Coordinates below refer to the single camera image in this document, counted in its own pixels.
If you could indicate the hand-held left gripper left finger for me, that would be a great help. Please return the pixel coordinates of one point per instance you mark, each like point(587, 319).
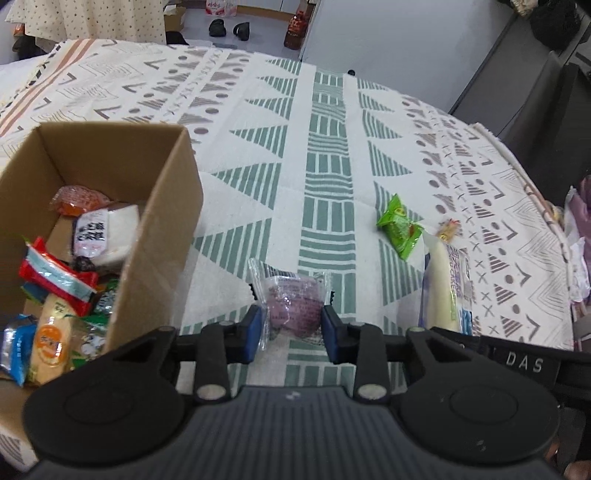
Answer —
point(251, 332)

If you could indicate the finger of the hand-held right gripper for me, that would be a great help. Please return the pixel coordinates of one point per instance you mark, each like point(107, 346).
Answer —
point(461, 341)

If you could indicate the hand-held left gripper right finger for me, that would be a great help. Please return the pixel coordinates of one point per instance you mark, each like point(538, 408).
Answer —
point(332, 337)

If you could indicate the purple snack packet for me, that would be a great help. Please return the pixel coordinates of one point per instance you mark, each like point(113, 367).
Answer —
point(291, 300)

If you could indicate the green plum snack packet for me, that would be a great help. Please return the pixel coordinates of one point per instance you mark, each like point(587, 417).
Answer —
point(107, 297)

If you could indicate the brown cardboard box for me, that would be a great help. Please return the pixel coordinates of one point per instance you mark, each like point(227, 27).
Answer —
point(161, 207)

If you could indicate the green round cookie packet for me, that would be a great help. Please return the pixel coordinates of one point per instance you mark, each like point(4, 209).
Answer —
point(90, 339)

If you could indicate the black and white snack packet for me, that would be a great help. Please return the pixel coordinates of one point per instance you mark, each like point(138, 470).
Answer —
point(106, 235)

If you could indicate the red snack packet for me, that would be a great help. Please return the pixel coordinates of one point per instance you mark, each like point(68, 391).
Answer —
point(55, 277)

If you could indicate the orange snack packet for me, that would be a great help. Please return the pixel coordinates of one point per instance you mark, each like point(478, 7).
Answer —
point(78, 201)

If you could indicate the blue foil snack packet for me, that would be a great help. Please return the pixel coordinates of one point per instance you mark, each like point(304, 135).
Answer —
point(18, 346)

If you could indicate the person's right hand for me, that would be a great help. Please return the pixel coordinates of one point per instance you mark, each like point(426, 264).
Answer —
point(577, 471)

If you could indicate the long white cake packet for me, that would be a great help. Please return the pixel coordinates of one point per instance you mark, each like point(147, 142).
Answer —
point(443, 286)

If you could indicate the white cloth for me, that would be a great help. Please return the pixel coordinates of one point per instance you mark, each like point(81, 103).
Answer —
point(581, 277)

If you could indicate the small tan snack packet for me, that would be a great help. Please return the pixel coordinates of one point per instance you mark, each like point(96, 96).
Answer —
point(449, 229)

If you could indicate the bright green snack packet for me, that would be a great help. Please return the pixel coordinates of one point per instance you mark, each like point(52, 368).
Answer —
point(399, 226)

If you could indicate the pink cloth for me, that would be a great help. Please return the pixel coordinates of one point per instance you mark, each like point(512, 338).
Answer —
point(582, 207)

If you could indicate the patterned tablecloth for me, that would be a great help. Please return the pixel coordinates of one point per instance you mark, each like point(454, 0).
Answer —
point(323, 161)

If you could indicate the yellow cake packet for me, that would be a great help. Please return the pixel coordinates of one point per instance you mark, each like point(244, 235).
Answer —
point(51, 341)

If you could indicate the black monitor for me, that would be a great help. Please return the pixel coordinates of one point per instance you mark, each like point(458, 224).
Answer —
point(549, 120)

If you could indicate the amber oil bottle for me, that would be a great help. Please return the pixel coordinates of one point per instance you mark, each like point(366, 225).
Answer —
point(295, 32)

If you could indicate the small open cardboard box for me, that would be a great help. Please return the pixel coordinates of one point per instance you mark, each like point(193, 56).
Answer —
point(175, 18)

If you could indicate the pack of water bottles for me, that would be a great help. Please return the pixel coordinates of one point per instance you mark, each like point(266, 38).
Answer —
point(220, 7)

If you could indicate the black bag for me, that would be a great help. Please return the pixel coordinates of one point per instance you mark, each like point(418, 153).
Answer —
point(556, 23)

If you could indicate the cream dotted cloth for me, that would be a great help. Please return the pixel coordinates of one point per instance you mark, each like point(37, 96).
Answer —
point(92, 18)

